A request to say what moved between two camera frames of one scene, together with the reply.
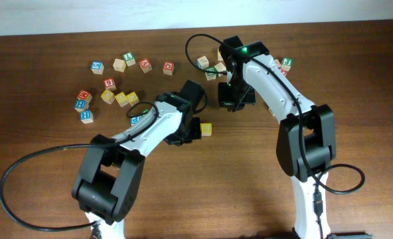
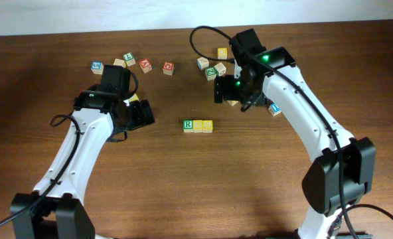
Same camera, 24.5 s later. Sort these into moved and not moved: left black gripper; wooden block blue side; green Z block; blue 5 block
Moved: left black gripper
Not moved: blue 5 block; green Z block; wooden block blue side
